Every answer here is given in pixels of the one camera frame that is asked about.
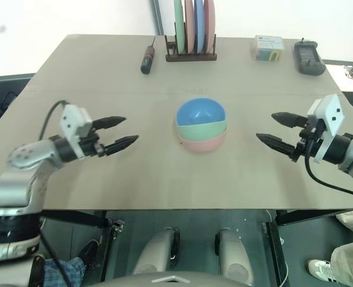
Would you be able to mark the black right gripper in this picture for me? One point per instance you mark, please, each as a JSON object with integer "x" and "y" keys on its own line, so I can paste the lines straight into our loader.
{"x": 306, "y": 139}

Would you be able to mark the dark pink plate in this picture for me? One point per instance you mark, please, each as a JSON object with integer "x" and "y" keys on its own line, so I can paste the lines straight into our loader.
{"x": 209, "y": 24}

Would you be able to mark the pink bowl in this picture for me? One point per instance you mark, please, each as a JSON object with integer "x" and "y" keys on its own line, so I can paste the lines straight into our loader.
{"x": 201, "y": 146}

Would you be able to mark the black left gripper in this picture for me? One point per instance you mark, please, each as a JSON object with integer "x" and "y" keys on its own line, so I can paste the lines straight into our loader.
{"x": 91, "y": 143}

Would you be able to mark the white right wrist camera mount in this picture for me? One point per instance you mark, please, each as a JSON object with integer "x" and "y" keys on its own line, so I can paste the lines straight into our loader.
{"x": 328, "y": 112}

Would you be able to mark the small clear box of clips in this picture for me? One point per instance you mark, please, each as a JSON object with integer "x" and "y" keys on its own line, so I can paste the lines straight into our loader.
{"x": 267, "y": 49}

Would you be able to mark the silver right robot leg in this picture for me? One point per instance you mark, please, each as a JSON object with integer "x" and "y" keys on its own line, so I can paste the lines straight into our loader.
{"x": 234, "y": 254}

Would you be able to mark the blue plate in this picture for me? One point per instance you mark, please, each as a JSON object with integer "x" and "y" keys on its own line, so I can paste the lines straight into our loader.
{"x": 199, "y": 24}

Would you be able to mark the silver robot leg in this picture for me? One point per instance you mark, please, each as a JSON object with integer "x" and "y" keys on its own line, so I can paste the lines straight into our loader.
{"x": 234, "y": 254}
{"x": 155, "y": 251}

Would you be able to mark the silver left robot leg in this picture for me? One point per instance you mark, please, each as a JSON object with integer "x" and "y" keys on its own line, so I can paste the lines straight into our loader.
{"x": 155, "y": 251}

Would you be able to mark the green plate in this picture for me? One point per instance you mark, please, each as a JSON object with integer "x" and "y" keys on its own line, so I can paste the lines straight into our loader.
{"x": 179, "y": 24}

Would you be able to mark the black screwdriver with red band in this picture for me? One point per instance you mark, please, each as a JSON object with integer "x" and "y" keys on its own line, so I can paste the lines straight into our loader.
{"x": 147, "y": 61}

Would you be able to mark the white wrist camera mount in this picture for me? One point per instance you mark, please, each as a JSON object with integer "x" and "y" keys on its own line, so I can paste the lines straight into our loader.
{"x": 71, "y": 119}
{"x": 328, "y": 112}

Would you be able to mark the light pink plate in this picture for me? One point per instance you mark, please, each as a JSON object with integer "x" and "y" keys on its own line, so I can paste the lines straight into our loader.
{"x": 190, "y": 24}

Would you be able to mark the blue plaid trouser leg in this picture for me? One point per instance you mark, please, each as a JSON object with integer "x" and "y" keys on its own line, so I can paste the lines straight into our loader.
{"x": 68, "y": 272}

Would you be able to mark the white sneaker with black stripes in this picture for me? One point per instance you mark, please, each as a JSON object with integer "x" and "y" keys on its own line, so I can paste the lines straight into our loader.
{"x": 322, "y": 269}

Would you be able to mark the blue bowl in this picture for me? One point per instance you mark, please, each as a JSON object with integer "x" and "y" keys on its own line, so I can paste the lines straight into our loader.
{"x": 200, "y": 112}

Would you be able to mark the black shoe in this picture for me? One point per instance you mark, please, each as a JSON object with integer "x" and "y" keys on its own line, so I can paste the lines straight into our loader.
{"x": 89, "y": 252}

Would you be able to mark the dark vertical post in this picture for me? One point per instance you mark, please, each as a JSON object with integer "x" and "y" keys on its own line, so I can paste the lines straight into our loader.
{"x": 157, "y": 15}

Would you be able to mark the black table frame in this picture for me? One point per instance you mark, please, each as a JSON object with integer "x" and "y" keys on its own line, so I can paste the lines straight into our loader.
{"x": 276, "y": 254}

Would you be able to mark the black remote controller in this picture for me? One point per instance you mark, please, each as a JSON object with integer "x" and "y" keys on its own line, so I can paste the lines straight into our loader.
{"x": 309, "y": 59}

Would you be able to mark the green bowl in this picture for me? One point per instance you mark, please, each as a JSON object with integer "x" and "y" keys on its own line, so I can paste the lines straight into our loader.
{"x": 200, "y": 133}

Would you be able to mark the silver robot torso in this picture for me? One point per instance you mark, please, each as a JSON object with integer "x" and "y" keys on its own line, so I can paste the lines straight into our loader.
{"x": 170, "y": 279}

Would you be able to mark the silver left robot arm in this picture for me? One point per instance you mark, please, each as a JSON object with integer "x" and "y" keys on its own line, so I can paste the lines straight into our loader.
{"x": 24, "y": 155}

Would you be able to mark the dark wooden plate rack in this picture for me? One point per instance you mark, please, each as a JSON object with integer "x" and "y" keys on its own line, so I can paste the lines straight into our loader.
{"x": 191, "y": 57}

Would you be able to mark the dark low cabinet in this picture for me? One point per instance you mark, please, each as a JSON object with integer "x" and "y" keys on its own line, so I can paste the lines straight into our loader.
{"x": 3, "y": 89}

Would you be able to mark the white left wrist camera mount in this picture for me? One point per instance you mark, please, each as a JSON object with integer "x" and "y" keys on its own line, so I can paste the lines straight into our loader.
{"x": 71, "y": 119}

